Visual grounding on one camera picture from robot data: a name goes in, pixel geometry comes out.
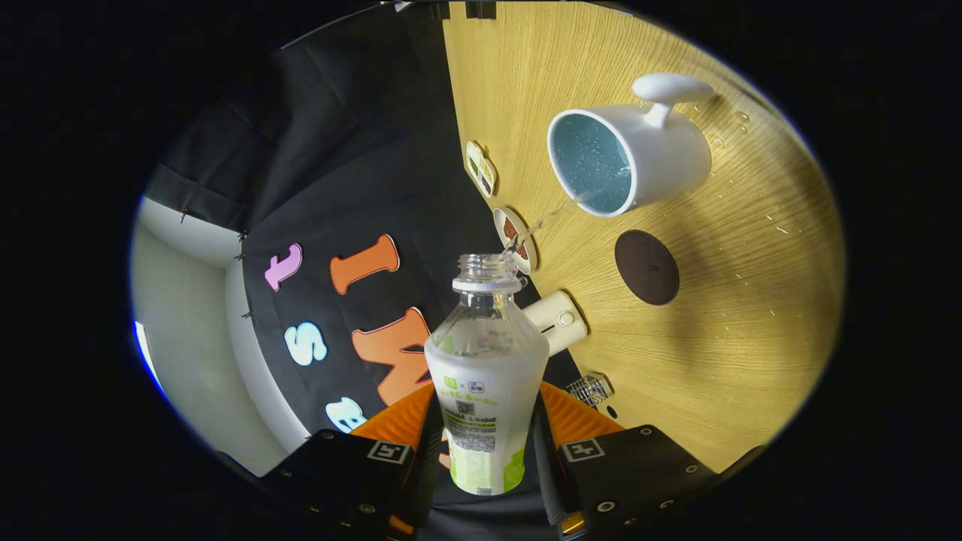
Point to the white cup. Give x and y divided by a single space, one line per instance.
669 161

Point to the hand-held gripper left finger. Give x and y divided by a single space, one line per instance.
342 473

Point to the black backdrop cloth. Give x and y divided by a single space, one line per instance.
361 173

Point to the wooden table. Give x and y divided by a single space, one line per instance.
736 338

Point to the black table clamp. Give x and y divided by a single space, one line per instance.
481 8
440 9

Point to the dark brown round coaster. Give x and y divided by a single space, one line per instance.
646 267

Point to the clear plastic juice bottle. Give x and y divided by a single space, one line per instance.
485 391

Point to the white divided dish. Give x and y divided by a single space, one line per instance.
481 169

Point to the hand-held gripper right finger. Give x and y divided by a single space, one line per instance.
631 469

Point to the white toaster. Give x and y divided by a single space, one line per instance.
556 323

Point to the round plate with red food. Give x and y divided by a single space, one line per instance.
524 255

